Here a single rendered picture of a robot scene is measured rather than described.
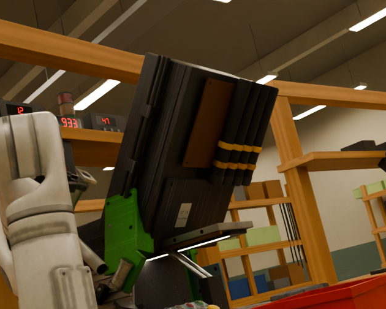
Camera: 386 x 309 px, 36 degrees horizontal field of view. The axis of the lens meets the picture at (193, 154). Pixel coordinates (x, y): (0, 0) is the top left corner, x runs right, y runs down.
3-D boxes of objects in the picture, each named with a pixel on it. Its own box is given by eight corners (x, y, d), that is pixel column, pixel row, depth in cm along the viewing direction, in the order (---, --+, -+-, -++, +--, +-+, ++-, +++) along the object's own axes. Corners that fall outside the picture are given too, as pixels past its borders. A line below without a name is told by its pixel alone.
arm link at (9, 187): (3, 248, 101) (60, 238, 104) (-16, 160, 79) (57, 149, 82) (-4, 202, 106) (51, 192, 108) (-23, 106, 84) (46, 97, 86)
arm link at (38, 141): (56, 123, 94) (75, 229, 89) (-8, 131, 91) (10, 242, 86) (57, 99, 85) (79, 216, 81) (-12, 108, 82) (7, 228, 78)
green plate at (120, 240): (157, 271, 154) (155, 194, 163) (134, 266, 148) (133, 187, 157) (127, 280, 160) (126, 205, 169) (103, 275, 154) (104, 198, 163)
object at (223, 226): (254, 231, 162) (252, 220, 163) (220, 235, 149) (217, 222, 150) (151, 262, 184) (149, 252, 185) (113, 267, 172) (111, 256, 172)
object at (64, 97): (76, 103, 207) (74, 92, 208) (65, 102, 203) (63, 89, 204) (67, 109, 210) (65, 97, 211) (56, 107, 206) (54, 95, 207)
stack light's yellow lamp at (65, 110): (78, 116, 206) (76, 103, 207) (67, 114, 202) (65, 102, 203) (69, 121, 209) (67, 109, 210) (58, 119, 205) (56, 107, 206)
